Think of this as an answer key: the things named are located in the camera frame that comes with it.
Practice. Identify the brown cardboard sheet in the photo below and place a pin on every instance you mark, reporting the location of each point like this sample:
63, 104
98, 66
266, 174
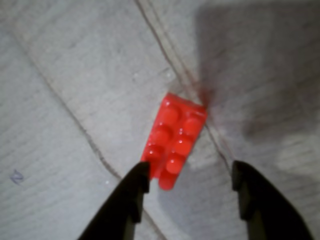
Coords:
75, 75

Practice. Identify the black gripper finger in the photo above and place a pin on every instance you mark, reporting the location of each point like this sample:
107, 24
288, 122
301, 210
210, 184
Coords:
270, 212
122, 207

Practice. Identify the red lego block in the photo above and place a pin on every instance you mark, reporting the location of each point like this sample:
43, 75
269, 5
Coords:
175, 135

